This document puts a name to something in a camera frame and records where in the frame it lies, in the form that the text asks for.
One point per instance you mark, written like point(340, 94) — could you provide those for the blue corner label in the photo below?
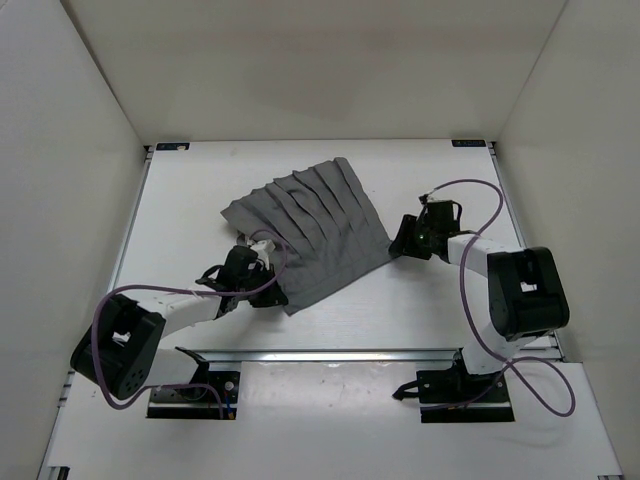
point(172, 146)
point(468, 143)

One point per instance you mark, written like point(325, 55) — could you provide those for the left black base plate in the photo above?
point(198, 403)

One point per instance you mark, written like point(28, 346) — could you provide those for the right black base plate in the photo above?
point(453, 396)

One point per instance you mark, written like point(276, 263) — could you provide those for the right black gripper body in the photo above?
point(423, 234)

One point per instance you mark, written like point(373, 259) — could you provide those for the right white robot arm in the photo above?
point(526, 299)

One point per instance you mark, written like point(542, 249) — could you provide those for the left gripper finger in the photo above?
point(278, 296)
point(260, 300)

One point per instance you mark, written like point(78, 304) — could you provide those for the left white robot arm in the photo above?
point(120, 351)

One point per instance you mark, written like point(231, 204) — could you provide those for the right blue corner label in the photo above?
point(468, 143)

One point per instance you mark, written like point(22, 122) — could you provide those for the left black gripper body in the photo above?
point(259, 278)

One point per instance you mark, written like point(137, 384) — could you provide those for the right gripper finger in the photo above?
point(402, 245)
point(406, 232)

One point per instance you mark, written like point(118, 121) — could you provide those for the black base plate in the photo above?
point(453, 396)
point(198, 403)

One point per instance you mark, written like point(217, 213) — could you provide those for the grey pleated skirt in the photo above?
point(332, 231)

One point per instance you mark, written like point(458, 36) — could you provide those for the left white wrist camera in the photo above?
point(263, 249)

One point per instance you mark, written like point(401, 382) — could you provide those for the left blue corner label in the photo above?
point(172, 146)

